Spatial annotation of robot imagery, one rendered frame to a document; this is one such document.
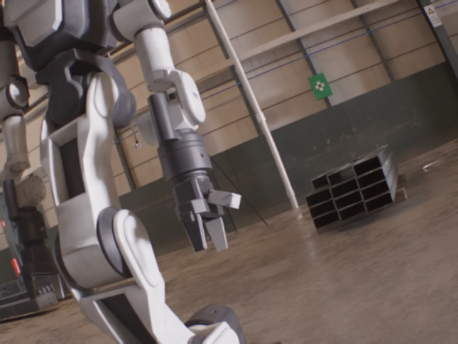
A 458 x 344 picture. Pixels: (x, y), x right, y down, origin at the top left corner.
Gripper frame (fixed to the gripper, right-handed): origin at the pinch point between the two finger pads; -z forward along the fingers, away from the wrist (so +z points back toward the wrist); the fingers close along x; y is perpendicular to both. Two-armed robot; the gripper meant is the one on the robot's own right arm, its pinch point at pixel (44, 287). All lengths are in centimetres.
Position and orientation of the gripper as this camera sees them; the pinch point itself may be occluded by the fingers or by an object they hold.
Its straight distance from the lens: 109.9
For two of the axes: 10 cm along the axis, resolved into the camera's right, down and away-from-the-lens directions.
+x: -3.5, -1.3, -9.3
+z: -3.0, -9.2, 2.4
